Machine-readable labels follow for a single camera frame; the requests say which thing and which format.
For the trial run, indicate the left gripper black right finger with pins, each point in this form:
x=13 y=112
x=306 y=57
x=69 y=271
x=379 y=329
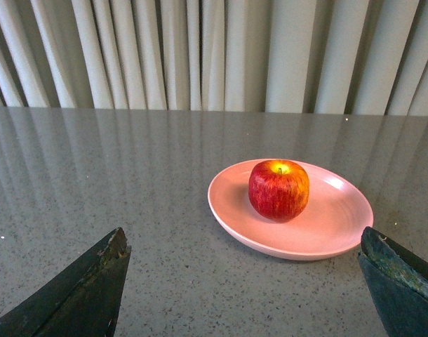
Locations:
x=398 y=283

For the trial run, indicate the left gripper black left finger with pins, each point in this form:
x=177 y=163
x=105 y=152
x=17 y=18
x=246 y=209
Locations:
x=82 y=300

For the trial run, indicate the pink plate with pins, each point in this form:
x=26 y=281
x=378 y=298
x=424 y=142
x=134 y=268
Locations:
x=331 y=224

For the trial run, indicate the red yellow apple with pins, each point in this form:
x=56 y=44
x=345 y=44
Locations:
x=278 y=189

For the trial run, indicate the white pleated curtain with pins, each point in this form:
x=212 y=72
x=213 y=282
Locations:
x=323 y=57

